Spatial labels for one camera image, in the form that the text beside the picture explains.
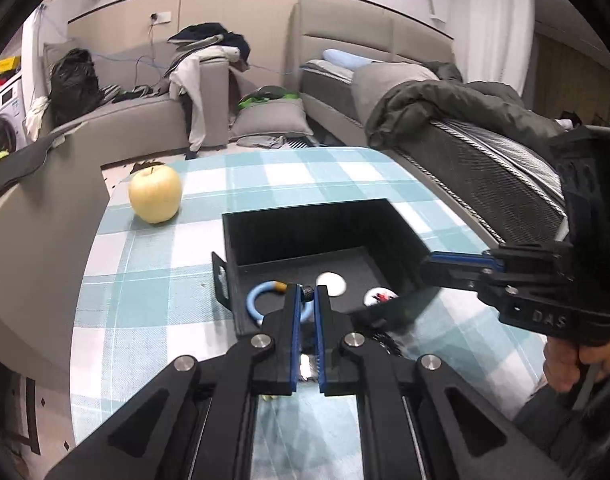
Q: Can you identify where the grey cushion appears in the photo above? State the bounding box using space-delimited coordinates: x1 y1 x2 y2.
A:
229 98 315 142

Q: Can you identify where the black jewelry box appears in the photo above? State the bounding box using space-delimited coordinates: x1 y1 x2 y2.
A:
211 198 440 339

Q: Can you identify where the striped cloth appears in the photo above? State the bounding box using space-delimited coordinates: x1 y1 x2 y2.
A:
99 84 172 105

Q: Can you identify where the person's right forearm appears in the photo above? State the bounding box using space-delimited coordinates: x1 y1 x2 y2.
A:
512 372 610 480

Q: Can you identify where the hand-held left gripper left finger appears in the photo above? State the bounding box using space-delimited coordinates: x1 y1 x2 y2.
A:
45 284 304 480

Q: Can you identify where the grey sofa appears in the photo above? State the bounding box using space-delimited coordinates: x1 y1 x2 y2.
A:
39 40 232 162

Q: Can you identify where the white washing machine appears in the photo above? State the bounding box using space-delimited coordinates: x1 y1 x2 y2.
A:
0 71 30 170

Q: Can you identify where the grey armchair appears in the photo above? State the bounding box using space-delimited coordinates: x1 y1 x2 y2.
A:
0 119 117 367

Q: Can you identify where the teal checked tablecloth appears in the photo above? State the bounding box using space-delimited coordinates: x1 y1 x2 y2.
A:
70 146 552 480

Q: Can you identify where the light blue bracelet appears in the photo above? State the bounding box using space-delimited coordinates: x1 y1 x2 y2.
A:
246 280 313 324

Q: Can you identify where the person's right hand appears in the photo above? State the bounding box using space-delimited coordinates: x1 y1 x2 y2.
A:
542 332 610 395

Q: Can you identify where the light blue pillow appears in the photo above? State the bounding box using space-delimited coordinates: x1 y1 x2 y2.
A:
322 48 375 72

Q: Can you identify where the green cloth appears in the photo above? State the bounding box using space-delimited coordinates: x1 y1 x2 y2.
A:
237 87 302 111

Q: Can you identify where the white disc with red jewelry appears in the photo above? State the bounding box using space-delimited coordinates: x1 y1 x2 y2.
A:
363 287 397 307

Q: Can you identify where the white round disc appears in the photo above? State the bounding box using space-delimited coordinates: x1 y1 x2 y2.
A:
316 272 347 297

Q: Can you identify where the dark green duvet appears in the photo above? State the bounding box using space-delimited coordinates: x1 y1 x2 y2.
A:
365 61 568 152

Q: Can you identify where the grey upholstered bed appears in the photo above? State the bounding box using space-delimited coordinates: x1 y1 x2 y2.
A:
289 0 572 257

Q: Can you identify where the pile of clothes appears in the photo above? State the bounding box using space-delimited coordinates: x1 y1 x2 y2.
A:
166 22 252 152

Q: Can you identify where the yellow apple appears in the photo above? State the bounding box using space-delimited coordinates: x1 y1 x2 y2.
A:
128 163 183 225

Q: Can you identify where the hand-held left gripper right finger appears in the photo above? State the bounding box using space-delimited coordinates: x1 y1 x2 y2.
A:
314 284 568 480

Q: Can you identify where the black box lid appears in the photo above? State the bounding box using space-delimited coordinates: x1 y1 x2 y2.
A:
349 285 442 333

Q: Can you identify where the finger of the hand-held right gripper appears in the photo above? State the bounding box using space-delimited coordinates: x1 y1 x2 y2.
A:
430 247 508 272
419 260 486 292

